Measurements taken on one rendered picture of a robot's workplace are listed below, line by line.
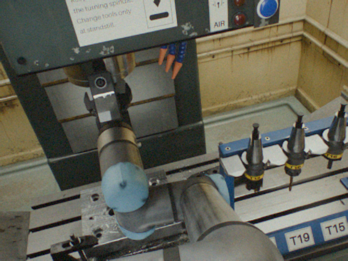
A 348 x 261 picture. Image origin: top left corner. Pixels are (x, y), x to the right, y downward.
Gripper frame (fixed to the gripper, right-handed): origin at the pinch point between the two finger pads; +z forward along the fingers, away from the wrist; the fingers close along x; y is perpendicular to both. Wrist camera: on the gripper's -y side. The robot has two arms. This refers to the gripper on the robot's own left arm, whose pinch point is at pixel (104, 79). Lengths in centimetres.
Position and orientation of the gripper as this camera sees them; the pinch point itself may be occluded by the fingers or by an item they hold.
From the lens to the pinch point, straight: 85.8
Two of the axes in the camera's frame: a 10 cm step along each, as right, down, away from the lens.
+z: -2.4, -6.2, 7.5
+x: 9.6, -2.4, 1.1
